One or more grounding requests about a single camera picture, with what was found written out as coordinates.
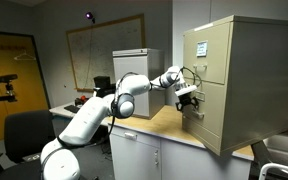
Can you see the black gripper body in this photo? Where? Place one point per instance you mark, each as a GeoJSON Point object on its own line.
{"type": "Point", "coordinates": [183, 102]}

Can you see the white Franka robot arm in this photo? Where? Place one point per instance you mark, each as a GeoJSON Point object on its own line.
{"type": "Point", "coordinates": [87, 116]}

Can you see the silver lower drawer label holder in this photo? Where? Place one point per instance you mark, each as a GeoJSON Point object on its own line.
{"type": "Point", "coordinates": [200, 96]}

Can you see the beige lower file drawer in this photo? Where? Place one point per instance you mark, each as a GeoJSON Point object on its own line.
{"type": "Point", "coordinates": [212, 116]}

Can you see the beige file drawer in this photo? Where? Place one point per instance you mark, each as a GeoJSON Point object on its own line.
{"type": "Point", "coordinates": [212, 116]}
{"type": "Point", "coordinates": [214, 63]}

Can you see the beige upper file drawer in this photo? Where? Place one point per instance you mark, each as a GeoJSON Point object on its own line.
{"type": "Point", "coordinates": [214, 63]}

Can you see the white small metal cabinet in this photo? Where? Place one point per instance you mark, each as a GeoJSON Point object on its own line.
{"type": "Point", "coordinates": [144, 70]}

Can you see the white drawer label card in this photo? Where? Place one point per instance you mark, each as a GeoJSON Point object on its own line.
{"type": "Point", "coordinates": [202, 48]}

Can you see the white counter base cabinet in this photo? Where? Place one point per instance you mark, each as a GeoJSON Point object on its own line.
{"type": "Point", "coordinates": [184, 160]}

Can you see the beige metal file cabinet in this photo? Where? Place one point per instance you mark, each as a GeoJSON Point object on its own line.
{"type": "Point", "coordinates": [264, 83]}

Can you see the black box device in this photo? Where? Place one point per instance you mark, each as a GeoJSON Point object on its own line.
{"type": "Point", "coordinates": [102, 85]}

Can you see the steel sink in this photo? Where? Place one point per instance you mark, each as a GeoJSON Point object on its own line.
{"type": "Point", "coordinates": [284, 150]}

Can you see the small red object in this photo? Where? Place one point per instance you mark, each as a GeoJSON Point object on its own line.
{"type": "Point", "coordinates": [82, 100]}

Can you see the black keyboard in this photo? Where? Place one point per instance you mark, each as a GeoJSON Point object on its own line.
{"type": "Point", "coordinates": [72, 108]}

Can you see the black office chair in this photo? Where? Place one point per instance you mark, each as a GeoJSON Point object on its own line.
{"type": "Point", "coordinates": [27, 133]}

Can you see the white clothes hanger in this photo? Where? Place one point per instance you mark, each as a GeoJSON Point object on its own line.
{"type": "Point", "coordinates": [24, 57]}

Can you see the yellow door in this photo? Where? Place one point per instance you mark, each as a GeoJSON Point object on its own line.
{"type": "Point", "coordinates": [4, 120]}

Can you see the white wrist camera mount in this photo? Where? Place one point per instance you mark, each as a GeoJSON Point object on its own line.
{"type": "Point", "coordinates": [185, 90]}

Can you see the wood framed wall board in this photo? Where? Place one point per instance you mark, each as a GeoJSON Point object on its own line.
{"type": "Point", "coordinates": [107, 53]}

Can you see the white metal tube frame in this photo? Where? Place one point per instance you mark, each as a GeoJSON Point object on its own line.
{"type": "Point", "coordinates": [277, 166]}

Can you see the purple lit ceiling camera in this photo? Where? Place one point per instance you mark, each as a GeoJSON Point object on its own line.
{"type": "Point", "coordinates": [90, 15]}

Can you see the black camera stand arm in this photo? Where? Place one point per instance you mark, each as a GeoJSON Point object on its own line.
{"type": "Point", "coordinates": [4, 97]}

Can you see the black camera on stand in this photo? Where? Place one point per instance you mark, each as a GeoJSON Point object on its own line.
{"type": "Point", "coordinates": [4, 78]}

